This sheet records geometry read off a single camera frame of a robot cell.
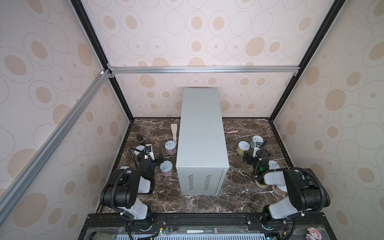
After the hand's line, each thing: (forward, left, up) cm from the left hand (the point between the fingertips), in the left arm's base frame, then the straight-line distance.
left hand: (156, 146), depth 89 cm
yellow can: (+5, -55, -7) cm, 55 cm away
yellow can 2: (-19, -62, -11) cm, 66 cm away
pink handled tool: (+21, -51, -12) cm, 57 cm away
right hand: (+1, -62, -7) cm, 62 cm away
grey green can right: (-9, -70, -6) cm, 71 cm away
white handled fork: (-41, -33, -10) cm, 54 cm away
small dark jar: (+8, +12, -3) cm, 15 cm away
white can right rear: (+10, -64, -6) cm, 66 cm away
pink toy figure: (-42, -78, -8) cm, 89 cm away
